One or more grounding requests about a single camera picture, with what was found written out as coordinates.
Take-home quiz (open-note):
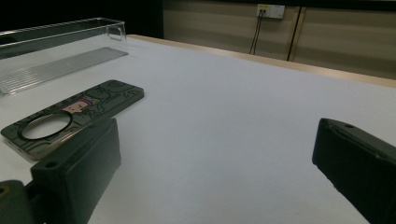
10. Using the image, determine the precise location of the white table cover sheet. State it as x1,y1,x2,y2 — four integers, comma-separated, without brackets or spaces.
0,36,396,224

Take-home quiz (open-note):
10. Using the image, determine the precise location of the clear plastic tray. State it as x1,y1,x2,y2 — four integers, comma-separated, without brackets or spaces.
0,17,129,97

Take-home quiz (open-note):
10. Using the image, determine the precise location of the dark cartoon print phone case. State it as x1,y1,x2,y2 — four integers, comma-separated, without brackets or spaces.
0,79,146,161

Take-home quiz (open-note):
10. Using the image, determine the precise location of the black wall socket cable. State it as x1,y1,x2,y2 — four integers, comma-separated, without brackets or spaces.
251,9,265,56
247,9,262,55

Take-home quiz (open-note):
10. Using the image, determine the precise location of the white wall socket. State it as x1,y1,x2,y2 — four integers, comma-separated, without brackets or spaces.
256,4,286,20

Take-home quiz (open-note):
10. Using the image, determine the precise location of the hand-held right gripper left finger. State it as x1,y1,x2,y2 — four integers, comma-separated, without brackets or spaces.
30,117,122,224

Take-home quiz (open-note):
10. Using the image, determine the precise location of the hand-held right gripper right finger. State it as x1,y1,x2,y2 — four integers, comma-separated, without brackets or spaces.
311,118,396,224

